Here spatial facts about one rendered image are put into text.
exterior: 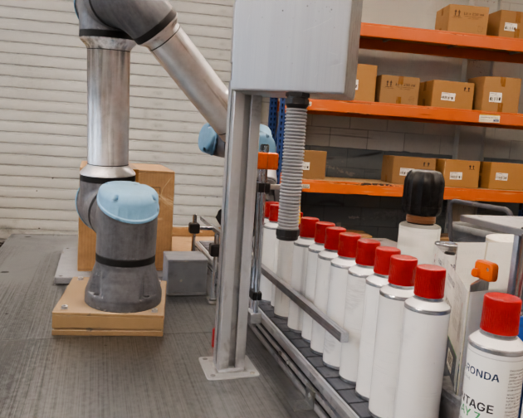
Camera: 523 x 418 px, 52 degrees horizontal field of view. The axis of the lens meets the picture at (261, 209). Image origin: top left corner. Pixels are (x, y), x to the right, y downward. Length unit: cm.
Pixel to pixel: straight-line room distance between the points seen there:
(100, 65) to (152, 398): 65
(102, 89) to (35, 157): 429
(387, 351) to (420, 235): 48
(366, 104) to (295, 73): 405
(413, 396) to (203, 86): 70
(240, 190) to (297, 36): 25
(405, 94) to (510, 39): 104
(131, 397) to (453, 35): 467
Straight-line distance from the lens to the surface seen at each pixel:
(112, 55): 116
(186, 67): 108
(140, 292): 108
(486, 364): 56
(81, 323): 109
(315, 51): 79
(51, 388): 90
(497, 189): 551
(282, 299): 105
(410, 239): 114
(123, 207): 104
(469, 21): 536
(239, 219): 88
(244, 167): 87
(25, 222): 552
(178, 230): 209
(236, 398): 86
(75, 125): 535
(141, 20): 105
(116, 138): 117
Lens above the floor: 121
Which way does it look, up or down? 7 degrees down
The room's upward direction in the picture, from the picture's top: 4 degrees clockwise
